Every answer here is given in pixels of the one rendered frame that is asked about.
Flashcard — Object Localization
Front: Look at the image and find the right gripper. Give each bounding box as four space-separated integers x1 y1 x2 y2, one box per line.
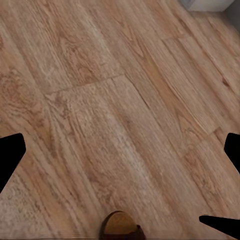
199 215 240 240

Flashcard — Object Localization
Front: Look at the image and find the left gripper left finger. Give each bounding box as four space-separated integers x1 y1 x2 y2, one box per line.
0 133 26 193

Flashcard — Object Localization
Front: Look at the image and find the sandal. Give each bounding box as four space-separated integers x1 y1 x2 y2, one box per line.
99 211 145 240

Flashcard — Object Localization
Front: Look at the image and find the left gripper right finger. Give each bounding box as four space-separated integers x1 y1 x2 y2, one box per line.
224 133 240 173

